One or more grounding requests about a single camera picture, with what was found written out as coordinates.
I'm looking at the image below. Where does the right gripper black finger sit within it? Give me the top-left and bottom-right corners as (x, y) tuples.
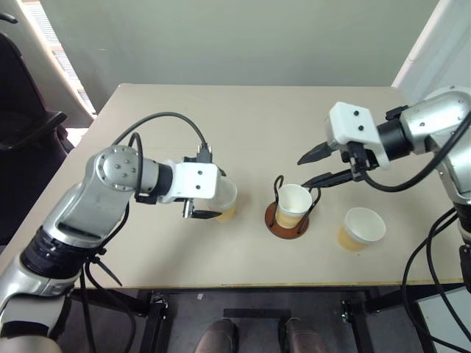
(297, 142), (334, 165)
(300, 168), (355, 189)

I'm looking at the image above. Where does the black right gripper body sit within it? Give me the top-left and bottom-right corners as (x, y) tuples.
(340, 141), (380, 182)

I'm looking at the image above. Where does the white paper cup tan base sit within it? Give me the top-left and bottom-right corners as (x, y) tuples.
(337, 207), (387, 253)
(275, 183), (314, 229)
(210, 179), (238, 224)

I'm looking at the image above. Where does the black zip tie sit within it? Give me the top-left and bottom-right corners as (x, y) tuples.
(86, 252), (124, 288)

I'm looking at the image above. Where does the dark rounded shape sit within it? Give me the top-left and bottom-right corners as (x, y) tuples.
(194, 318), (237, 353)
(283, 318), (330, 353)

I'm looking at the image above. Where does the white box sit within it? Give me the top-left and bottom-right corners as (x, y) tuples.
(411, 283), (471, 353)

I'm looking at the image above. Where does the black chair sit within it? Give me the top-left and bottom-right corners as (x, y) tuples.
(0, 13), (77, 246)

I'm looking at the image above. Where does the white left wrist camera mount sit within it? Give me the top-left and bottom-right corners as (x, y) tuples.
(157, 161), (222, 205)

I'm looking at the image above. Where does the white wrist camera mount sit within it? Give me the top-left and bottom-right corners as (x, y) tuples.
(323, 101), (392, 171)
(157, 161), (222, 205)

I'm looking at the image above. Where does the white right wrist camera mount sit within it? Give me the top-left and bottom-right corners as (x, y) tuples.
(323, 101), (392, 171)

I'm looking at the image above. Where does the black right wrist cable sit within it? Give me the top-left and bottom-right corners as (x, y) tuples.
(360, 112), (471, 193)

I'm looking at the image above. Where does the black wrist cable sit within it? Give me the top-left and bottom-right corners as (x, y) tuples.
(112, 111), (215, 204)
(360, 112), (471, 193)

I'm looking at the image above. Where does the black wire cup holder brown base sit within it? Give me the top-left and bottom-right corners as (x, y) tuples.
(264, 175), (322, 240)

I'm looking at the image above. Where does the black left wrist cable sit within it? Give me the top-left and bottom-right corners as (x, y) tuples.
(112, 111), (215, 204)

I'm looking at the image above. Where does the black metal table frame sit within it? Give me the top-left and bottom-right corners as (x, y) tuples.
(68, 285), (419, 353)

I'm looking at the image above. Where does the black hanging cable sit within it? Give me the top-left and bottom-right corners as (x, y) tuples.
(78, 253), (138, 353)
(400, 205), (461, 353)
(429, 215), (471, 341)

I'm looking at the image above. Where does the white wall panel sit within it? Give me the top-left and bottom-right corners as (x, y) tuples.
(391, 0), (471, 108)

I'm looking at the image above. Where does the beige window frame with blind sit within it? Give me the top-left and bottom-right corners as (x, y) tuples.
(15, 0), (99, 129)

